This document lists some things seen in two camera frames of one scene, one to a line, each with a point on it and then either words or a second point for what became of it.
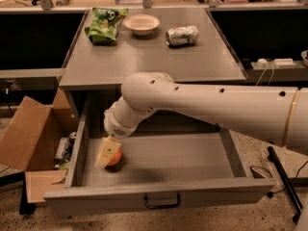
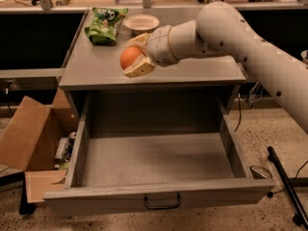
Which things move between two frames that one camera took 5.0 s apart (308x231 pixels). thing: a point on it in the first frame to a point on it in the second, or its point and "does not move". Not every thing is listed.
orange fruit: x=116 y=158 to x=128 y=56
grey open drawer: x=167 y=163 does not move
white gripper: x=115 y=125 to x=159 y=45
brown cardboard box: x=30 y=138 does not move
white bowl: x=141 y=24 does not move
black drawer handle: x=165 y=206 does not move
